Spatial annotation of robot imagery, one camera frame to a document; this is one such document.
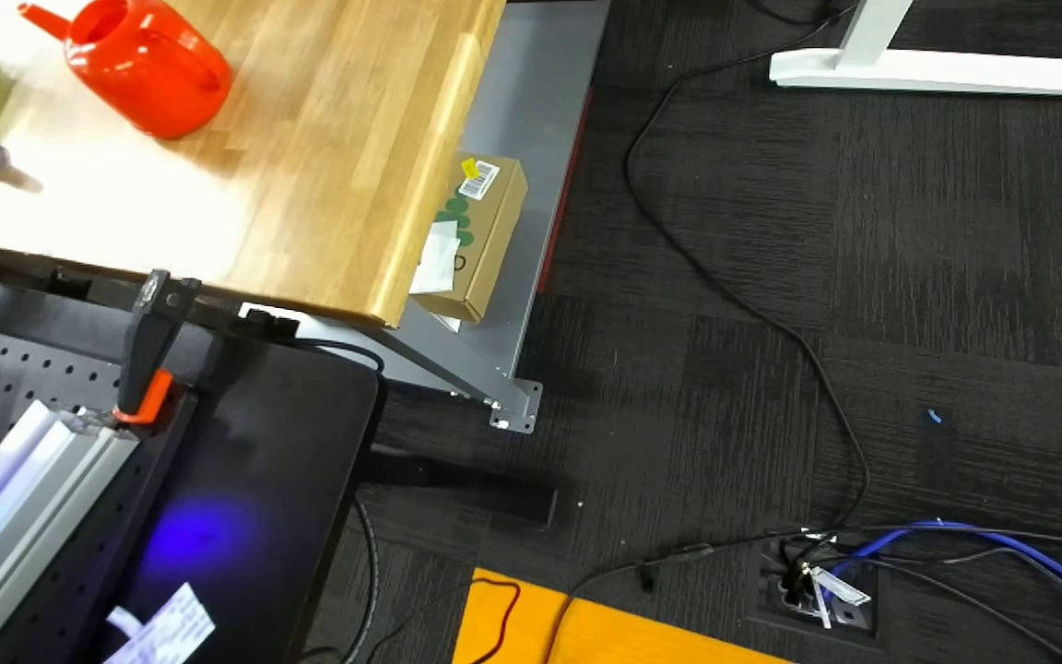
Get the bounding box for silver aluminium extrusion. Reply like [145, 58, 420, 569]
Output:
[0, 398, 145, 664]

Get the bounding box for black controller box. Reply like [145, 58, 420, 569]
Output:
[92, 330, 388, 664]

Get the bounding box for white desk foot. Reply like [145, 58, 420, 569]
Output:
[767, 0, 1062, 101]

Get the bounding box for blue floor cable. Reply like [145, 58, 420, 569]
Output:
[829, 518, 1062, 619]

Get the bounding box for white paper label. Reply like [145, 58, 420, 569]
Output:
[104, 585, 217, 664]

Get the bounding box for black floor cable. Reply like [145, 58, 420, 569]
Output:
[619, 0, 875, 545]
[539, 528, 812, 664]

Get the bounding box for gray metal table frame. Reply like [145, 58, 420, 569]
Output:
[232, 0, 617, 437]

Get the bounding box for floor outlet box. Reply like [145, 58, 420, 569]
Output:
[755, 528, 883, 639]

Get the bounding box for black perforated mounting board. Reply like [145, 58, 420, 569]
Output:
[0, 324, 211, 664]

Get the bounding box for small cardboard box with labels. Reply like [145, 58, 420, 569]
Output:
[409, 156, 529, 331]

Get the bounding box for black table foot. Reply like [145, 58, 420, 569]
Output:
[358, 444, 559, 531]

